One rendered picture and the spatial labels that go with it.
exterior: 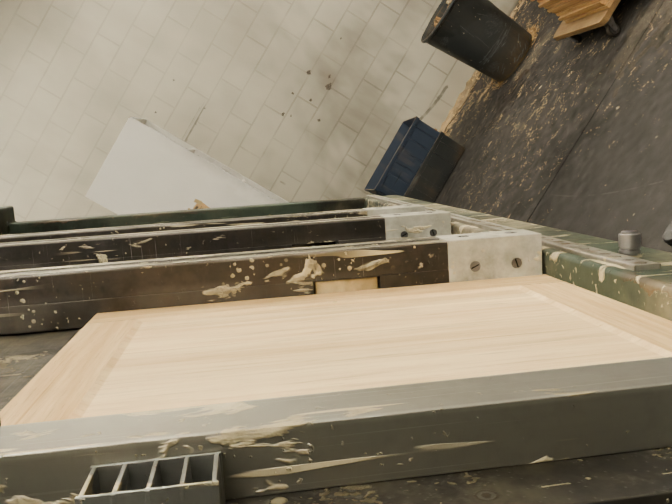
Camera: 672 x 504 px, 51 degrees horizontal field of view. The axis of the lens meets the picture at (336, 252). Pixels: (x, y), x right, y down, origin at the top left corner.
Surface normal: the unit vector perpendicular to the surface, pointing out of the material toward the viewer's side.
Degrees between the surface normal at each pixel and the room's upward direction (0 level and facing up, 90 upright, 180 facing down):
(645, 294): 34
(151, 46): 90
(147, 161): 90
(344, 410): 56
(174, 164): 90
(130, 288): 90
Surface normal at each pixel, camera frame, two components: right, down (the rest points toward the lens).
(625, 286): -0.99, 0.08
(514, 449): 0.13, 0.12
